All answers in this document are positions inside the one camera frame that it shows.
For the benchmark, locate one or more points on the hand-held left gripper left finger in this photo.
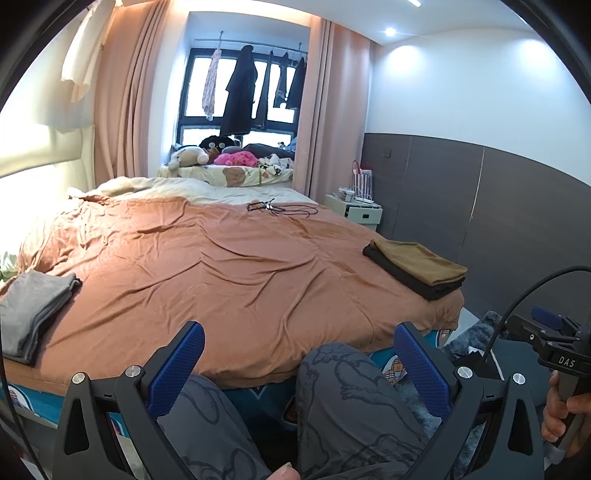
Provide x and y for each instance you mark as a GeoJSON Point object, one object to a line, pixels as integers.
{"type": "Point", "coordinates": [178, 369]}

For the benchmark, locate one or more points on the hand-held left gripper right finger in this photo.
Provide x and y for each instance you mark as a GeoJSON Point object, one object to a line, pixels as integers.
{"type": "Point", "coordinates": [425, 369]}

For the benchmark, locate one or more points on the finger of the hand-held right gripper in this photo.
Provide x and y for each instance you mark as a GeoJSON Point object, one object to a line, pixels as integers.
{"type": "Point", "coordinates": [547, 318]}

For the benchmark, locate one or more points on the tan printed t-shirt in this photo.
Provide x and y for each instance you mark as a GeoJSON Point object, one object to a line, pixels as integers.
{"type": "Point", "coordinates": [415, 261]}

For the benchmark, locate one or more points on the black folded clothes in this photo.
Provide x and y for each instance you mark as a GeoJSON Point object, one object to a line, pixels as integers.
{"type": "Point", "coordinates": [415, 287]}

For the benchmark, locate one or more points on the grey folded clothes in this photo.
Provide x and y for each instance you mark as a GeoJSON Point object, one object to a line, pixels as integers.
{"type": "Point", "coordinates": [32, 309]}

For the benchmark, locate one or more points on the person's right hand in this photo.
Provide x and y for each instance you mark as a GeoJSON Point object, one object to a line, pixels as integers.
{"type": "Point", "coordinates": [551, 415]}

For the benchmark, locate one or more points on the person's left hand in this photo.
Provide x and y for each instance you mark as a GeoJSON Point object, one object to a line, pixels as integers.
{"type": "Point", "coordinates": [286, 473]}

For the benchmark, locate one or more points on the dark fluffy rug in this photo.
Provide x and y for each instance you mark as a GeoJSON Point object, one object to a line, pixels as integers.
{"type": "Point", "coordinates": [485, 327]}

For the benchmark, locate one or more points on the person's grey printed pants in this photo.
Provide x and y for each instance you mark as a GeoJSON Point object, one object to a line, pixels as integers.
{"type": "Point", "coordinates": [351, 401]}

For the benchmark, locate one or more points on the orange blanket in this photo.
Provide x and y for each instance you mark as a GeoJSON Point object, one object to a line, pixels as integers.
{"type": "Point", "coordinates": [231, 277]}

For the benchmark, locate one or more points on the teal printed bedsheet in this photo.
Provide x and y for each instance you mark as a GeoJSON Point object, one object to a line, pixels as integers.
{"type": "Point", "coordinates": [32, 401]}

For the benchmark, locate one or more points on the white nightstand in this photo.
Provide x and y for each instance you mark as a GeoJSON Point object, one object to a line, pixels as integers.
{"type": "Point", "coordinates": [362, 217]}

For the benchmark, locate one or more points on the white power strip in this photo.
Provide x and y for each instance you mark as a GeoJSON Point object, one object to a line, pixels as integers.
{"type": "Point", "coordinates": [368, 201]}

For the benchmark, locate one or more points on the red white bag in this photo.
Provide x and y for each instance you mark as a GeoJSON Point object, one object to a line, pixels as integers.
{"type": "Point", "coordinates": [364, 182]}

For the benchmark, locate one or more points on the green pillow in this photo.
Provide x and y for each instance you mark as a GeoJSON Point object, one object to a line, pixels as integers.
{"type": "Point", "coordinates": [7, 267]}

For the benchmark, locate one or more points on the beige plush bear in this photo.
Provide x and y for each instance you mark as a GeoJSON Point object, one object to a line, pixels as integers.
{"type": "Point", "coordinates": [189, 157]}

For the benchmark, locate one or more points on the pink plush toy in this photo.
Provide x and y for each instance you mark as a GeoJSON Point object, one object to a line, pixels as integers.
{"type": "Point", "coordinates": [238, 159]}

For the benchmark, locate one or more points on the black white spotted cloth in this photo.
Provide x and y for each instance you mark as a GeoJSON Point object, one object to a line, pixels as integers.
{"type": "Point", "coordinates": [277, 164]}

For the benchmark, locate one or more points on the white padded headboard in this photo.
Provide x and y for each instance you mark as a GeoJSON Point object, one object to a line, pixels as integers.
{"type": "Point", "coordinates": [41, 184]}

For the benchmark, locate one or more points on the black plush toy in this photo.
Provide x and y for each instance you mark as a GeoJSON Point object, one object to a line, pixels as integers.
{"type": "Point", "coordinates": [219, 142]}

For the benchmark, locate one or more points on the blue cloth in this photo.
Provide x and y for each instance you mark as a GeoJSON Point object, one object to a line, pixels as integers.
{"type": "Point", "coordinates": [288, 145]}

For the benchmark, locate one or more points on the pink curtain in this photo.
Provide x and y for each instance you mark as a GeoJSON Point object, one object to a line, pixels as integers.
{"type": "Point", "coordinates": [332, 115]}
{"type": "Point", "coordinates": [129, 115]}

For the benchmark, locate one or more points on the floral hanging garment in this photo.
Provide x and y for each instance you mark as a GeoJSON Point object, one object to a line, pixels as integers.
{"type": "Point", "coordinates": [210, 87]}

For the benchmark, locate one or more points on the black hanging coat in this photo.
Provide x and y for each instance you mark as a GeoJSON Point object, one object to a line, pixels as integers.
{"type": "Point", "coordinates": [240, 92]}

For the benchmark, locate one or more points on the dark grey hanging shirt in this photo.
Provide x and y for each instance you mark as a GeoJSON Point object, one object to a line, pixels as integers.
{"type": "Point", "coordinates": [278, 78]}

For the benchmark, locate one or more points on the black hanging jacket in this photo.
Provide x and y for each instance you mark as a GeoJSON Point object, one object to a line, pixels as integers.
{"type": "Point", "coordinates": [298, 83]}

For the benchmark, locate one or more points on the white hanging cloth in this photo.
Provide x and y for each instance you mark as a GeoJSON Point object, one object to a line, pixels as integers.
{"type": "Point", "coordinates": [85, 55]}

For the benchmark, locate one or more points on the metal clothes rail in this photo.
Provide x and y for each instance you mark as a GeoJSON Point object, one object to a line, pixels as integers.
{"type": "Point", "coordinates": [258, 42]}

